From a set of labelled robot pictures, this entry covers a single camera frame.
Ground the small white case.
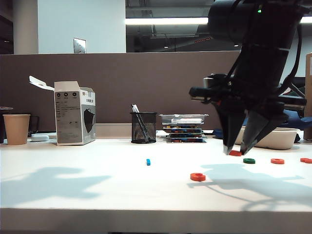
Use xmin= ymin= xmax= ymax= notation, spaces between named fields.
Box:
xmin=30 ymin=134 xmax=50 ymax=142

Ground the tall brown cardboard container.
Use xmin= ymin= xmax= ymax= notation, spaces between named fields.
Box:
xmin=304 ymin=52 xmax=312 ymax=141

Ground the black mesh pen holder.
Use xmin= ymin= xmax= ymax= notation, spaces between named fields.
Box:
xmin=129 ymin=112 xmax=157 ymax=144

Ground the flat letter magnet pack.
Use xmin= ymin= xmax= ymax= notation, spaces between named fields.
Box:
xmin=167 ymin=133 xmax=204 ymax=139
xmin=162 ymin=124 xmax=204 ymax=130
xmin=169 ymin=128 xmax=204 ymax=134
xmin=165 ymin=137 xmax=208 ymax=144

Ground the white grey mask box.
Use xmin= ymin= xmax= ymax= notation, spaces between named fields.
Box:
xmin=28 ymin=75 xmax=96 ymax=146

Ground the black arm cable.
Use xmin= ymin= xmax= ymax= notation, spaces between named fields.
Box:
xmin=280 ymin=23 xmax=303 ymax=96

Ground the long ceiling light strip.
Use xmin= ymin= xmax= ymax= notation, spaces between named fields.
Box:
xmin=124 ymin=16 xmax=312 ymax=26

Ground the clear plastic tray pack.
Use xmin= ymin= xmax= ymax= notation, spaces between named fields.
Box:
xmin=158 ymin=113 xmax=209 ymax=126

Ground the brown paper cup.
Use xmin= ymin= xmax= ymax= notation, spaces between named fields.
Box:
xmin=2 ymin=114 xmax=31 ymax=146

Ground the dark drinking glass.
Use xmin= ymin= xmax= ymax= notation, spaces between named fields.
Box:
xmin=27 ymin=115 xmax=39 ymax=137

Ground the metal wall plate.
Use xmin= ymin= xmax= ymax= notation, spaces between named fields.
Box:
xmin=73 ymin=38 xmax=87 ymax=54

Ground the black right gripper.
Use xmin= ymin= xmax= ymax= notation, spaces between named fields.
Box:
xmin=189 ymin=52 xmax=307 ymax=156

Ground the black and white pen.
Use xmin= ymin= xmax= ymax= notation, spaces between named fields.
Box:
xmin=131 ymin=104 xmax=150 ymax=142

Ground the beige oblong tray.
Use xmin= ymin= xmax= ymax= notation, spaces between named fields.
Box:
xmin=234 ymin=126 xmax=301 ymax=150

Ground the dark blue fabric bag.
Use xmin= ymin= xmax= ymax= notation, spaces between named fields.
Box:
xmin=213 ymin=109 xmax=312 ymax=139

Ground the black office chair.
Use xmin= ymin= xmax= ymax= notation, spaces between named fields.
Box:
xmin=290 ymin=77 xmax=306 ymax=98

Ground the dark lidded container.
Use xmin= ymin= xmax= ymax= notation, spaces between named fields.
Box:
xmin=0 ymin=106 xmax=14 ymax=144

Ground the brown desk partition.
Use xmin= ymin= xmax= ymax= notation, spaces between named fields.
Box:
xmin=0 ymin=50 xmax=244 ymax=141

